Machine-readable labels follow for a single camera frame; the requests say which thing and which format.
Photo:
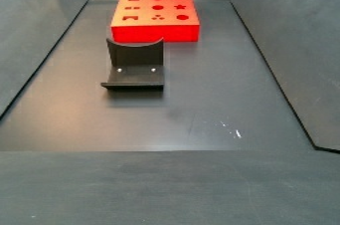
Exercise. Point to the black curved holder bracket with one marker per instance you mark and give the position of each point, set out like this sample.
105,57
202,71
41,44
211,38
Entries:
138,66

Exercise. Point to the red shape sorter block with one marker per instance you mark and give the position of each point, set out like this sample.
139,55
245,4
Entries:
143,21

